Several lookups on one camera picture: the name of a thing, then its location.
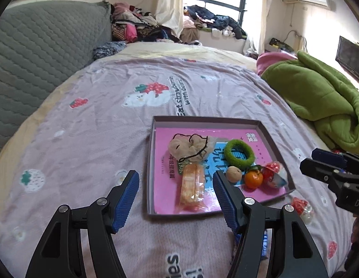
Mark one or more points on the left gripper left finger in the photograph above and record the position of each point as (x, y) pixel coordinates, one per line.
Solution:
(59, 252)

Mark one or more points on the black wall television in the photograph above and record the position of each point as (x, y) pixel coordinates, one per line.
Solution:
(348, 56)

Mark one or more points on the white curtain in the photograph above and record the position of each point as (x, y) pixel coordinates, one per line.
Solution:
(169, 13)

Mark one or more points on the beige mesh drawstring pouch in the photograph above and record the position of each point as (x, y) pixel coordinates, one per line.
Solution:
(192, 148)

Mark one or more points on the grey quilted headboard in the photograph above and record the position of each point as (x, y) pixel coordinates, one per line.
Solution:
(42, 44)

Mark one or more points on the walnut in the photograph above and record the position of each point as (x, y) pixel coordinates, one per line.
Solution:
(233, 174)

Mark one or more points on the orange packaged cracker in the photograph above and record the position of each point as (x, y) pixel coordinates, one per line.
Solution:
(192, 194)

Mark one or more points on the pink pillow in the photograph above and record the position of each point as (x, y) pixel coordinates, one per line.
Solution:
(267, 59)

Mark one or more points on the brown shallow cardboard tray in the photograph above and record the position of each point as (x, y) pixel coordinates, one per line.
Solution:
(199, 123)

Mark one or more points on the pile of clothes left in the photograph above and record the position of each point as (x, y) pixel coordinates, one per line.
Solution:
(131, 24)

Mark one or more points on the dark patterned cloth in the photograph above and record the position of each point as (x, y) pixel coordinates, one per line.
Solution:
(108, 49)

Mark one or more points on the green plush blanket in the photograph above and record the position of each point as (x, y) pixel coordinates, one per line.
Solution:
(320, 94)

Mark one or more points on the person's right hand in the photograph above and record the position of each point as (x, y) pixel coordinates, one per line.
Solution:
(355, 232)

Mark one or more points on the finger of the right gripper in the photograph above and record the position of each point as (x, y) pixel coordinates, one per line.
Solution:
(339, 181)
(343, 160)

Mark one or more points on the orange tangerine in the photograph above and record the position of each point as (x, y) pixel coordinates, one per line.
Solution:
(253, 178)

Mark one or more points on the blue snack packet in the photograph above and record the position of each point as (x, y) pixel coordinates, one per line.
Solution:
(264, 252)

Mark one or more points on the pink strawberry bedsheet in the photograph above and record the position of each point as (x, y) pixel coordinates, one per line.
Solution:
(98, 128)

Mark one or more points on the surprise egg toy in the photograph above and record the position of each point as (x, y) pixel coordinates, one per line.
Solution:
(304, 209)
(274, 174)

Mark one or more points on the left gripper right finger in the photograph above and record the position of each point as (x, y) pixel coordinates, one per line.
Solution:
(293, 251)

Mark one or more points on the pile of clothes on sill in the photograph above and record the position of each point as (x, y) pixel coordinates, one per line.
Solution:
(215, 21)

